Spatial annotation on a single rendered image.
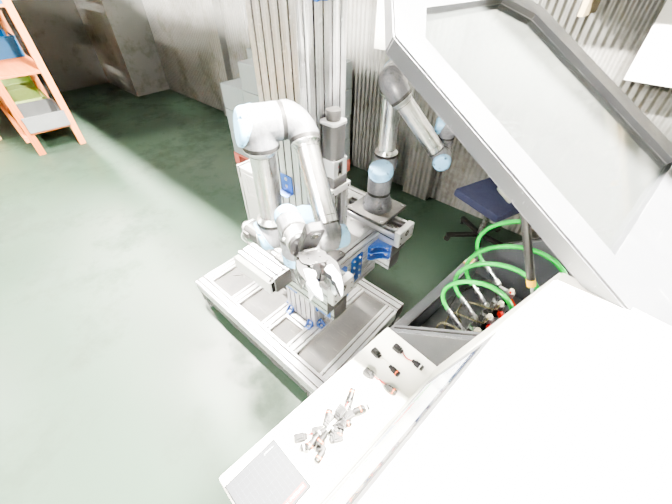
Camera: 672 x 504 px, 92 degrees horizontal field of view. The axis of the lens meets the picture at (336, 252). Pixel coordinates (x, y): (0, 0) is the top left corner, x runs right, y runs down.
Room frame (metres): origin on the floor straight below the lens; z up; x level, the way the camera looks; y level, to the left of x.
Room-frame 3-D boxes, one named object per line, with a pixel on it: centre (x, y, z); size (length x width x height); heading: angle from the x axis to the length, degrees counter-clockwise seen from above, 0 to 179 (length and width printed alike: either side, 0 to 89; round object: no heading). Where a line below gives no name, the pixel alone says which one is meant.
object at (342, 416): (0.36, 0.00, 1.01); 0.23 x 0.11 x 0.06; 134
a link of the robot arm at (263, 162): (0.98, 0.24, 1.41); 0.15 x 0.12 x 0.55; 113
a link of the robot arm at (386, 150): (1.54, -0.25, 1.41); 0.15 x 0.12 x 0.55; 165
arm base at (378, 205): (1.41, -0.21, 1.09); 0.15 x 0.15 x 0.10
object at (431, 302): (0.94, -0.47, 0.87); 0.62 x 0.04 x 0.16; 134
